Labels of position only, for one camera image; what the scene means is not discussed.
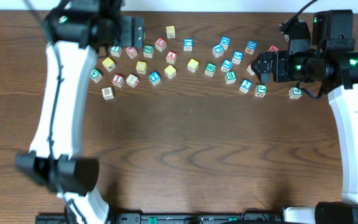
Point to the red U block left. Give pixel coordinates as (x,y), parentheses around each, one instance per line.
(160,44)

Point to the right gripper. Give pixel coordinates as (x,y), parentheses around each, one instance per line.
(280,58)

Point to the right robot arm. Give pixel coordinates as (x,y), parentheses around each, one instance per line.
(324,53)

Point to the green Z block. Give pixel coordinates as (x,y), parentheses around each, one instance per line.
(148,51)

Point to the green B block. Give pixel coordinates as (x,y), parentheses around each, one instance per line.
(230,77)

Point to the blue T block right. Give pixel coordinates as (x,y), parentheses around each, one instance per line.
(226,65)

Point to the green 4 block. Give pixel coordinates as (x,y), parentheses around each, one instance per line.
(295,93)

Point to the plain wooden picture block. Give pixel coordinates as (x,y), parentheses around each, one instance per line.
(108,93)

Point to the green 7 block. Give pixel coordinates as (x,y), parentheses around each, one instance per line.
(116,51)

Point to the blue D block left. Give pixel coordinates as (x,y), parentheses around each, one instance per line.
(224,42)

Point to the red I block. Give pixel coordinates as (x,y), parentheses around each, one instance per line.
(118,80)

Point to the blue t block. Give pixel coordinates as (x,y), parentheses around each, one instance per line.
(154,78)
(226,65)

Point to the blue d block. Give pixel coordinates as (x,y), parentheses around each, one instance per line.
(224,42)
(250,48)

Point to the green R block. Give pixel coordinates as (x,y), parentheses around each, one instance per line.
(210,69)

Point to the blue 5 block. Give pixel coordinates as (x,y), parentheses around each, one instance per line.
(237,57)

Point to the yellow block centre left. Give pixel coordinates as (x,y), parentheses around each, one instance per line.
(170,71)

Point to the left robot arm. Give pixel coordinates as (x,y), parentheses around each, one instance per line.
(75,31)

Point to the yellow block top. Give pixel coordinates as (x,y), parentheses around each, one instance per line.
(170,31)

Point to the blue P block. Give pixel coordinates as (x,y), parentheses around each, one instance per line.
(218,50)

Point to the plain wooden red block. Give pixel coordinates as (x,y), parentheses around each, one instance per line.
(132,80)

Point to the blue D block right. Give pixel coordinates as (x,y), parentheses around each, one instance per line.
(250,48)

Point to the red M block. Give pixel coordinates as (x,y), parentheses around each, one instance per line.
(273,48)

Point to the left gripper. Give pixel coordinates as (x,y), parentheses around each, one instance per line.
(137,30)

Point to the green V block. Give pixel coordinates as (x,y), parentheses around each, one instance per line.
(96,75)

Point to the red U block right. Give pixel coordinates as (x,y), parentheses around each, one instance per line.
(249,69)

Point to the red E block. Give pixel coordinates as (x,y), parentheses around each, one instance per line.
(131,51)

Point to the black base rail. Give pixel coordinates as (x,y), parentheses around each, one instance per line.
(249,217)

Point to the red A block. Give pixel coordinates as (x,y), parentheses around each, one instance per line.
(171,57)

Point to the blue T block left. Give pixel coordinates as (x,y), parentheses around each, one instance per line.
(154,78)

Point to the blue 2 block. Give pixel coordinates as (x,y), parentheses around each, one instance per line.
(245,86)

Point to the green J block right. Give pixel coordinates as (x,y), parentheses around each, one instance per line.
(260,90)

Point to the red u block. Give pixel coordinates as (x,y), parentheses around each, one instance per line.
(249,69)
(160,44)

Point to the yellow block left middle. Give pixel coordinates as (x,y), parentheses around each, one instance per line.
(141,67)

